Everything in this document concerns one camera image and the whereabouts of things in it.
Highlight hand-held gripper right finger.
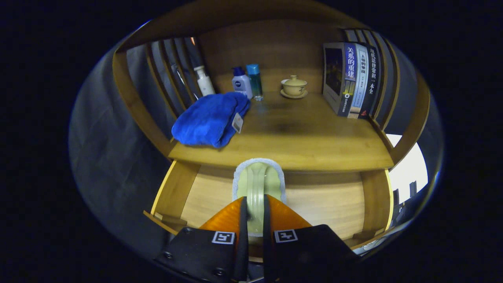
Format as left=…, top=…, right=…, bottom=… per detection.
left=263, top=195, right=360, bottom=283

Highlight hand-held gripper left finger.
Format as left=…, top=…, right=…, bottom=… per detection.
left=154, top=196, right=249, bottom=282

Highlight green brush with white pad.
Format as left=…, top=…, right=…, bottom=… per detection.
left=232, top=158, right=287, bottom=236

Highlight wooden drawer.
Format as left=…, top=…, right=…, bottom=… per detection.
left=143, top=159, right=395, bottom=252

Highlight wooden countertop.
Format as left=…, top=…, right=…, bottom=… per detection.
left=168, top=91, right=395, bottom=172

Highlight wooden cabinet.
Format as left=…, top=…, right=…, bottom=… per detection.
left=112, top=0, right=431, bottom=173

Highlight blue towel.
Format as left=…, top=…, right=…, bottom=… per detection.
left=171, top=92, right=251, bottom=149

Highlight white bottle with blue cap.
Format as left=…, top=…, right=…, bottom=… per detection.
left=231, top=66, right=253, bottom=99

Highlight teal bottle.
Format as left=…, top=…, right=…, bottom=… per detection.
left=246, top=64, right=263, bottom=101

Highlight beige lidded teacup with saucer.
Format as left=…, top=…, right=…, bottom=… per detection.
left=280, top=75, right=308, bottom=99

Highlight white pump bottle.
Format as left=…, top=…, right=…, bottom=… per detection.
left=194, top=65, right=216, bottom=97

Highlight book with purple spine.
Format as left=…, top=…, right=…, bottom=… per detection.
left=323, top=42, right=358, bottom=117

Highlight book with black spine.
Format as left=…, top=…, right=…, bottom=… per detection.
left=358, top=44, right=382, bottom=120

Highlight book with pale spine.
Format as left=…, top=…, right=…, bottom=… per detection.
left=348, top=43, right=370, bottom=119

